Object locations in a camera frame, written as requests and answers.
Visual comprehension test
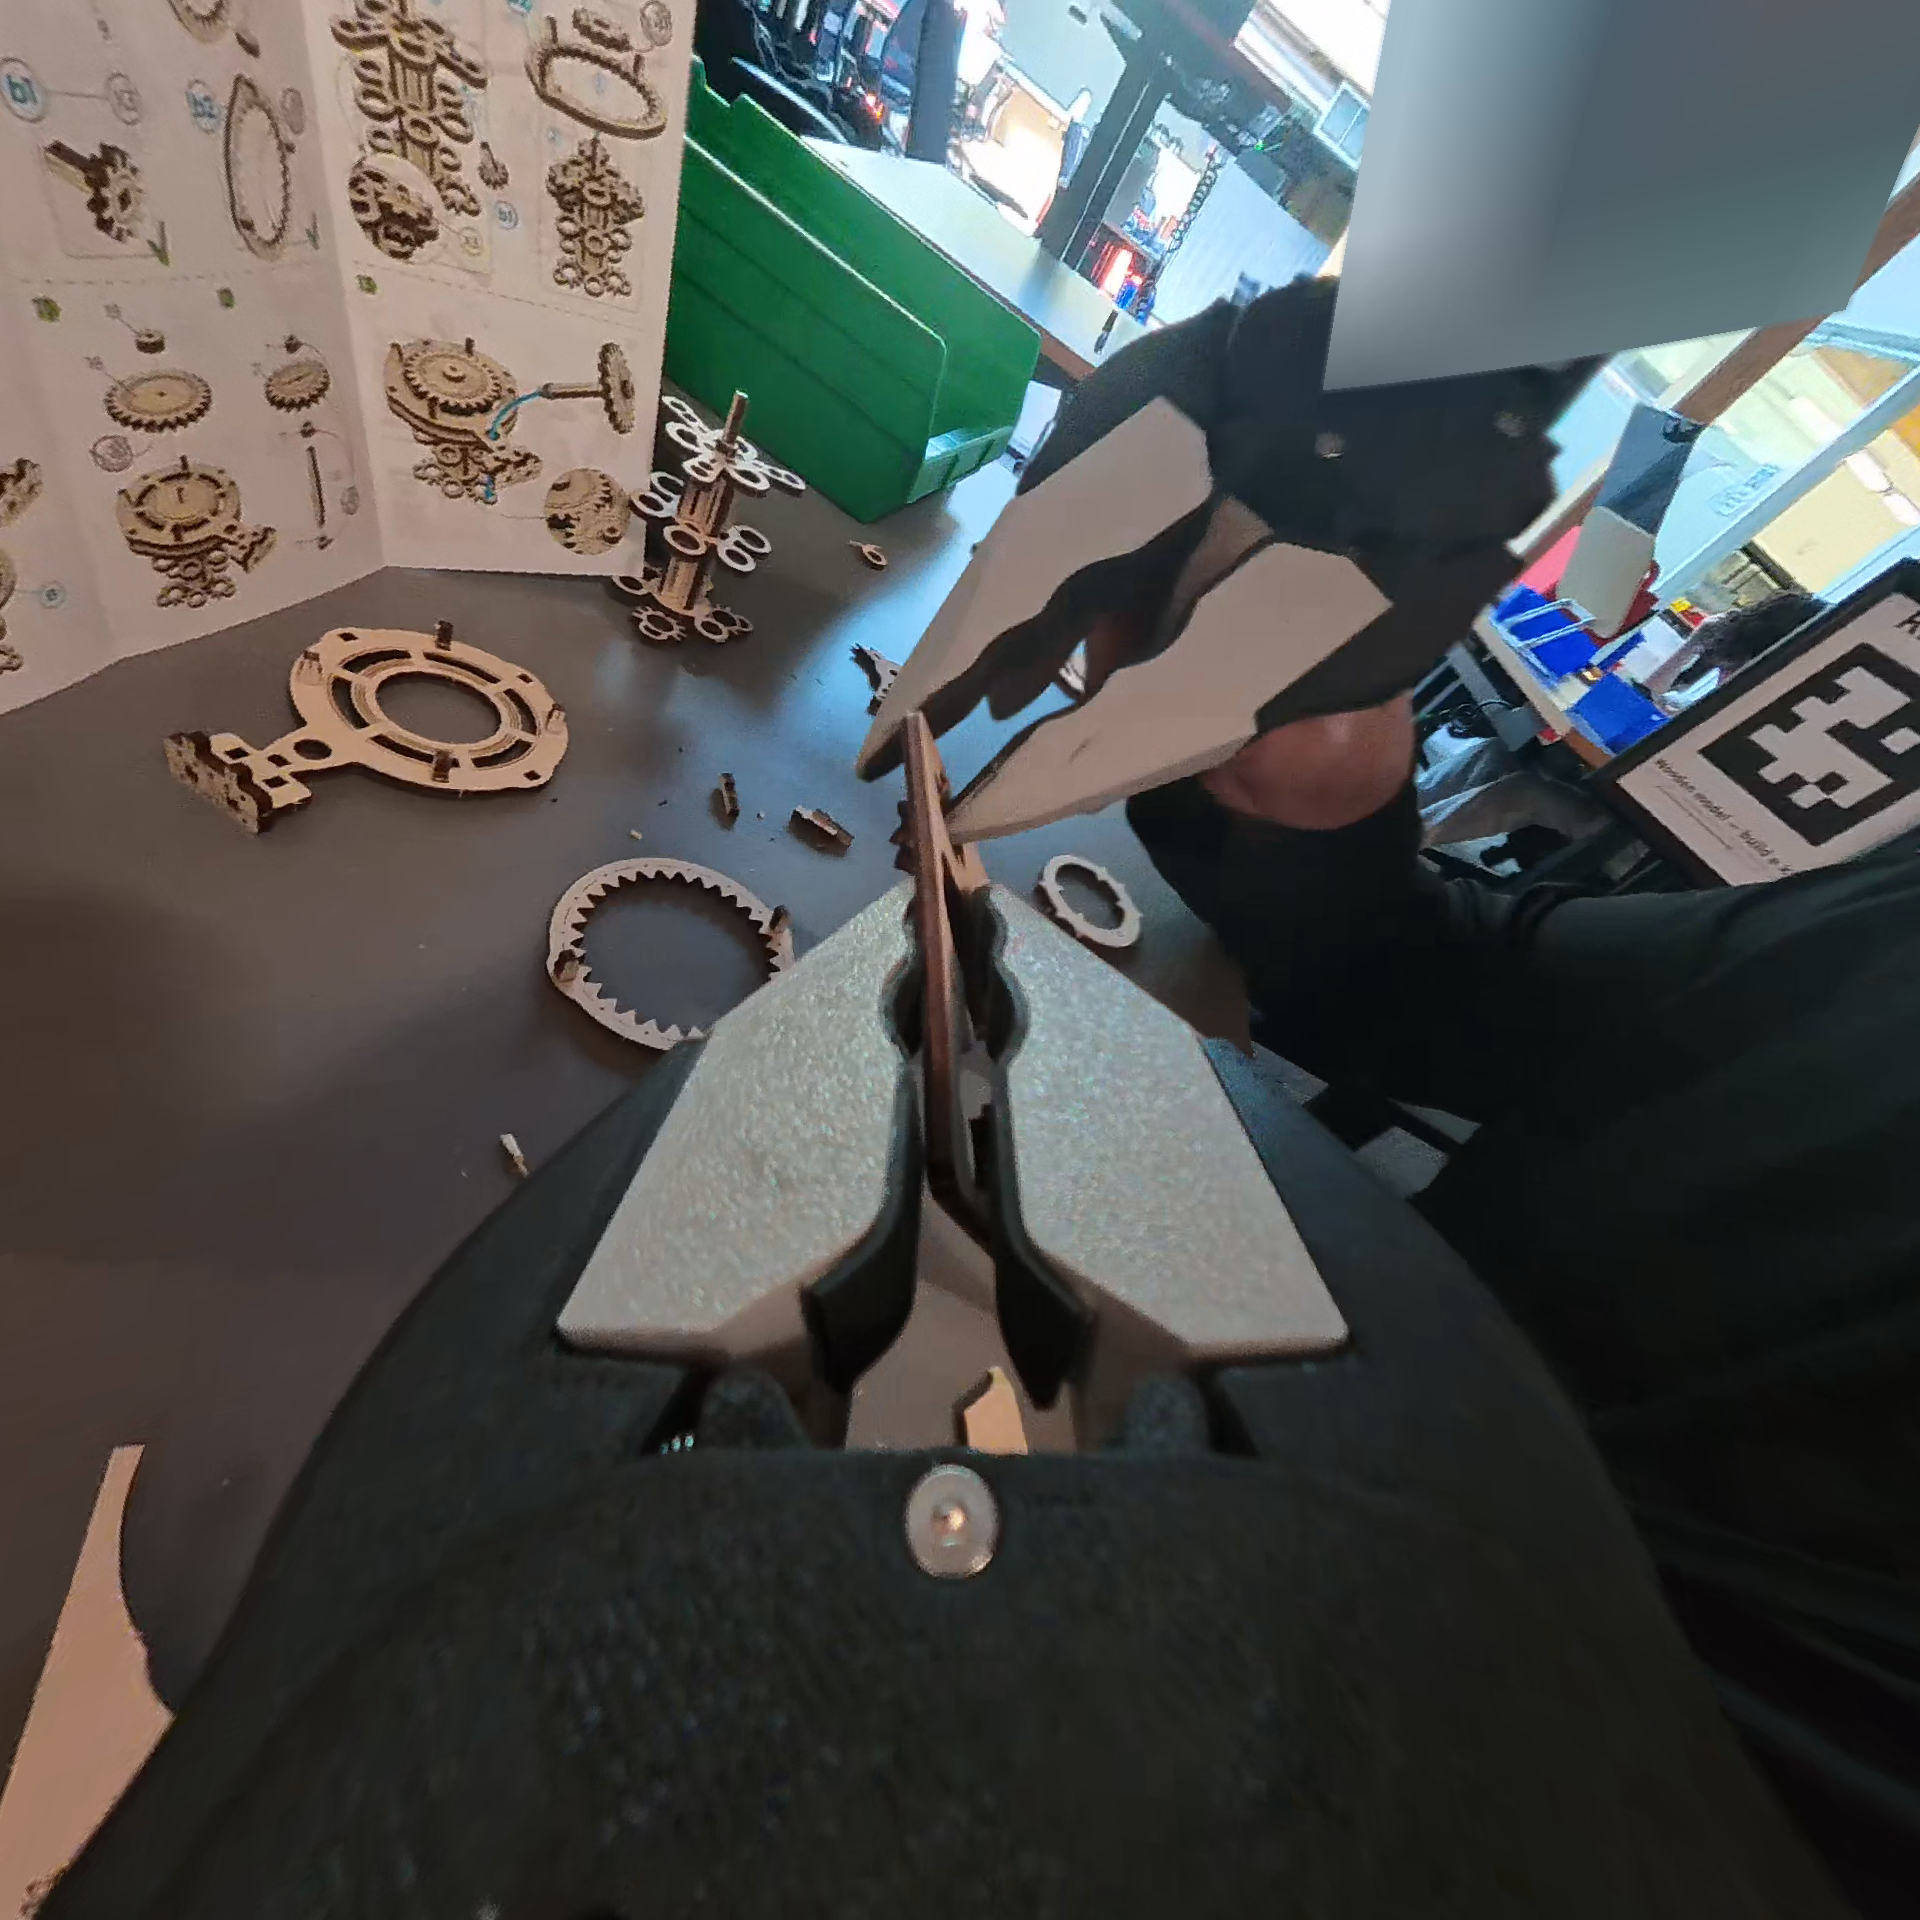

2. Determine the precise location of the green plastic bin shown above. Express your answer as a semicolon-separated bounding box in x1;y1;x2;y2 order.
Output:
659;56;1043;525

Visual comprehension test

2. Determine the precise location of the folded white instruction leaflet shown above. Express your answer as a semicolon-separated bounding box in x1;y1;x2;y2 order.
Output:
0;0;700;715

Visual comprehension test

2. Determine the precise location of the wooden ring-petal tower assembly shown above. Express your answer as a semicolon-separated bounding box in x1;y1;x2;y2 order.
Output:
612;390;809;648

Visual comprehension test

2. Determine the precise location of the pale wooden offcut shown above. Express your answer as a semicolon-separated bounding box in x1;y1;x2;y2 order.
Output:
0;1442;179;1920

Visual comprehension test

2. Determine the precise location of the wooden internal gear ring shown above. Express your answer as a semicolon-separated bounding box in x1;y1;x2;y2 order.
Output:
543;855;797;1052

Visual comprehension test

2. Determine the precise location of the white board on stand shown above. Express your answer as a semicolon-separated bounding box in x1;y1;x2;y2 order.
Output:
1559;403;1703;640

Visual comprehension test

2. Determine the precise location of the wooden ring base plate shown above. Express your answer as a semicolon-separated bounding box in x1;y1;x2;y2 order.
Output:
164;618;572;834

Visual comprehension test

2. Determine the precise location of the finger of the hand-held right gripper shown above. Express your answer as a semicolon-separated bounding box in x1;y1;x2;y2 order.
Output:
942;537;1398;842
854;395;1219;782

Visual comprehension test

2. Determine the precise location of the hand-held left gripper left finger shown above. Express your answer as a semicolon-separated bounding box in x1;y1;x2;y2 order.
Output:
553;882;932;1401

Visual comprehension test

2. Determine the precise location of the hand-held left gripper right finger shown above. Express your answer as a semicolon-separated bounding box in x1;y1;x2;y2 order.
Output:
965;885;1352;1417

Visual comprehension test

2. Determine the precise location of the black white marker sign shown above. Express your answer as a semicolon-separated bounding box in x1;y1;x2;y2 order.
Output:
1586;563;1920;890

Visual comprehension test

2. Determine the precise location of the person's right forearm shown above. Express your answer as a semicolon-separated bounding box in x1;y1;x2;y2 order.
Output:
1124;773;1652;1112

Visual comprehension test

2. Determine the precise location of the notched wooden ring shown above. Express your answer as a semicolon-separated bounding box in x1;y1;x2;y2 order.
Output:
1038;852;1145;955

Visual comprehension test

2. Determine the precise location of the person's right hand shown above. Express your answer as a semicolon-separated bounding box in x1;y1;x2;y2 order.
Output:
1204;694;1422;834

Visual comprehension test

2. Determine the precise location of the stack of blue bins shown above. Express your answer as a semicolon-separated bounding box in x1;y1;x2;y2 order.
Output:
1491;582;1670;752

